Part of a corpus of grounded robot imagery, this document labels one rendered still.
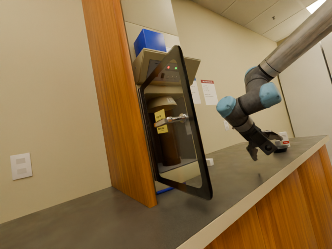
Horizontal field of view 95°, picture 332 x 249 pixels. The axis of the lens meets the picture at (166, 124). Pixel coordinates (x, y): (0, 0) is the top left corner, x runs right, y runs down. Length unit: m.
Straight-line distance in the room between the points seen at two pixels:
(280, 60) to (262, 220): 0.55
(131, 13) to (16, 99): 0.71
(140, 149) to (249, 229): 0.43
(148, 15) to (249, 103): 0.66
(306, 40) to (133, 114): 0.57
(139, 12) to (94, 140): 0.73
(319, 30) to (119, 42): 0.61
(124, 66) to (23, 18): 0.80
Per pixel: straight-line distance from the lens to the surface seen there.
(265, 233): 0.74
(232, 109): 0.59
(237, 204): 0.52
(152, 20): 0.95
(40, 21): 1.28
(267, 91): 0.58
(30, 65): 1.14
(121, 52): 0.63
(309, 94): 3.47
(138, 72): 0.68
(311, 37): 0.65
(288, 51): 0.66
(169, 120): 0.38
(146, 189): 0.56
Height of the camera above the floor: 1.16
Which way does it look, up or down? 5 degrees up
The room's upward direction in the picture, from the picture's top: 11 degrees counter-clockwise
